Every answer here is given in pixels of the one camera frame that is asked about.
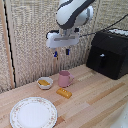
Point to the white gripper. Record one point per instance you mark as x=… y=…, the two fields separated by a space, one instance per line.
x=62 y=39

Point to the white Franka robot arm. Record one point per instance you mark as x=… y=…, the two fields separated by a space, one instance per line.
x=71 y=12

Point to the black box appliance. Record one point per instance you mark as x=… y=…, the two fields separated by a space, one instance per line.
x=110 y=53

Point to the white floral rimmed plate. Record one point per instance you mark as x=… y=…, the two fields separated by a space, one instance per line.
x=33 y=113

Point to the pink mug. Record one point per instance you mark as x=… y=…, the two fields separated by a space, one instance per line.
x=64 y=79

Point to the yellow rectangular block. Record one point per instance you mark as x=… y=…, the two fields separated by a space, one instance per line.
x=64 y=92

